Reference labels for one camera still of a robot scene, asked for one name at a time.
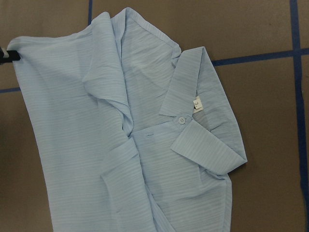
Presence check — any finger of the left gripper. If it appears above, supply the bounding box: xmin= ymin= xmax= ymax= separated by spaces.
xmin=0 ymin=47 xmax=21 ymax=63

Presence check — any light blue button shirt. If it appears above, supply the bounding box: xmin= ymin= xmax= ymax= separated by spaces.
xmin=8 ymin=8 xmax=247 ymax=232

